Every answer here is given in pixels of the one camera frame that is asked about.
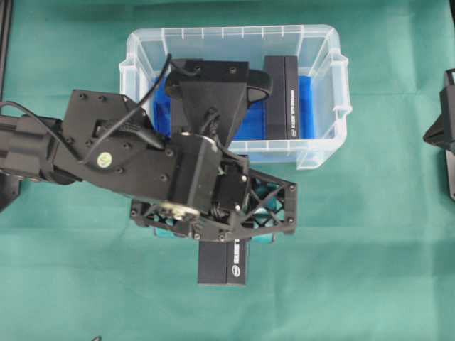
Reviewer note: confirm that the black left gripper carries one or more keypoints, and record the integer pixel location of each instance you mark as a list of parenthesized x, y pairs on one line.
[(246, 204)]

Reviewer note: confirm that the clear plastic storage case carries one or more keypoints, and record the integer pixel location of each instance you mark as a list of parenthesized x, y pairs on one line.
[(317, 48)]

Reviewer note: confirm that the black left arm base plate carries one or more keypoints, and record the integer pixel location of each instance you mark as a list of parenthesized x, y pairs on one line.
[(10, 189)]

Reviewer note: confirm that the black frame rail left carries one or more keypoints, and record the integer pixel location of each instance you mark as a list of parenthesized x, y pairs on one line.
[(5, 24)]

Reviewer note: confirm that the blue plastic liner sheet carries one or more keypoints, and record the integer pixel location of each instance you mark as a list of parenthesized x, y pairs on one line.
[(254, 125)]

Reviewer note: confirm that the black box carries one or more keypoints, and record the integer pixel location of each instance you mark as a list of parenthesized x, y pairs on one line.
[(223, 263), (179, 121), (282, 107)]

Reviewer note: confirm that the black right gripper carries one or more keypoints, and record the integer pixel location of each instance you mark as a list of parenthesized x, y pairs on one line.
[(442, 130)]

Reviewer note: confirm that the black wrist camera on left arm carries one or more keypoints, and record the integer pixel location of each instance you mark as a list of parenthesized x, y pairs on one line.
[(217, 94)]

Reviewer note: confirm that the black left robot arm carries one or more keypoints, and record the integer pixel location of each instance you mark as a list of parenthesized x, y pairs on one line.
[(186, 184)]

